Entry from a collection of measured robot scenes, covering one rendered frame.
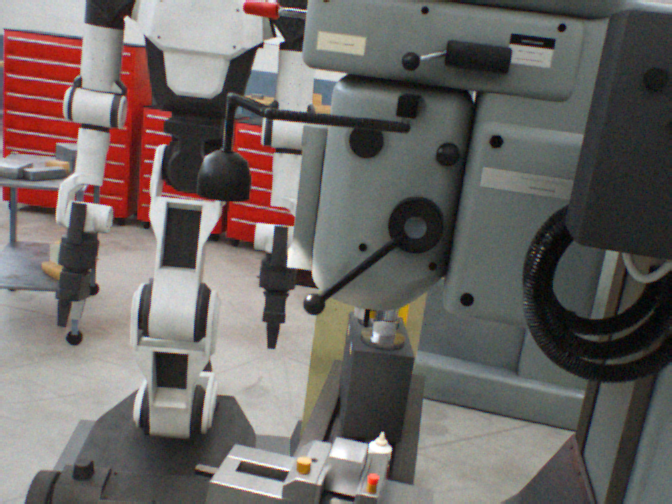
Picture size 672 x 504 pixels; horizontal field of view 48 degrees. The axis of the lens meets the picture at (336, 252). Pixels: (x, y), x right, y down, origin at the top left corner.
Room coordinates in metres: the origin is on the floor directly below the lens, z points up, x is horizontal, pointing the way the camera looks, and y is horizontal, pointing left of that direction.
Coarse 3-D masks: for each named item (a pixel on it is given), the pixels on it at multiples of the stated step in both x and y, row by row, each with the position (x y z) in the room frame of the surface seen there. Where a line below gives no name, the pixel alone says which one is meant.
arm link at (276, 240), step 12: (264, 228) 1.74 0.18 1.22; (276, 228) 1.70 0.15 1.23; (288, 228) 1.71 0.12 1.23; (264, 240) 1.72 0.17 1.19; (276, 240) 1.69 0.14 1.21; (288, 240) 1.73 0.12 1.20; (276, 252) 1.68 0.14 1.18; (288, 252) 1.72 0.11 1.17; (264, 264) 1.71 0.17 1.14; (276, 264) 1.68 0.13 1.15
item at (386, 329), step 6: (396, 312) 1.39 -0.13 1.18; (390, 318) 1.38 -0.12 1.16; (396, 318) 1.39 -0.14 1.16; (378, 324) 1.38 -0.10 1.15; (384, 324) 1.38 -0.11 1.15; (390, 324) 1.38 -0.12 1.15; (396, 324) 1.39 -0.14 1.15; (372, 330) 1.40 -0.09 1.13; (378, 330) 1.38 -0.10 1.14; (384, 330) 1.38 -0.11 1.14; (390, 330) 1.38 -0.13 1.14; (378, 336) 1.38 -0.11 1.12; (384, 336) 1.38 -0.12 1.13; (390, 336) 1.38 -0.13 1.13
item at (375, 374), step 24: (360, 336) 1.40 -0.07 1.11; (360, 360) 1.34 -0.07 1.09; (384, 360) 1.34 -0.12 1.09; (408, 360) 1.34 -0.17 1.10; (360, 384) 1.34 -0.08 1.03; (384, 384) 1.34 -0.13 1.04; (408, 384) 1.34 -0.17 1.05; (360, 408) 1.34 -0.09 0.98; (384, 408) 1.34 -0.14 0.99; (360, 432) 1.34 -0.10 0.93; (384, 432) 1.34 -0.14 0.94
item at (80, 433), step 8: (80, 424) 2.13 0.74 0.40; (88, 424) 2.13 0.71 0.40; (80, 432) 2.08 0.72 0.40; (88, 432) 2.08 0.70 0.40; (72, 440) 2.03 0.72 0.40; (80, 440) 2.03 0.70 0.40; (256, 440) 2.17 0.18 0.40; (264, 440) 2.18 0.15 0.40; (272, 440) 2.18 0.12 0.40; (280, 440) 2.19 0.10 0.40; (288, 440) 2.20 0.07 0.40; (64, 448) 1.98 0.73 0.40; (72, 448) 1.98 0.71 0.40; (80, 448) 1.99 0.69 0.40; (256, 448) 2.12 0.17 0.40; (264, 448) 2.13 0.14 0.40; (272, 448) 2.13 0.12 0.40; (280, 448) 2.14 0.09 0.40; (288, 448) 2.15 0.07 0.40; (64, 456) 1.94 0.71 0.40; (72, 456) 1.94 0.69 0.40; (56, 464) 1.89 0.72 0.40; (64, 464) 1.90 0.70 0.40; (72, 464) 1.90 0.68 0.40
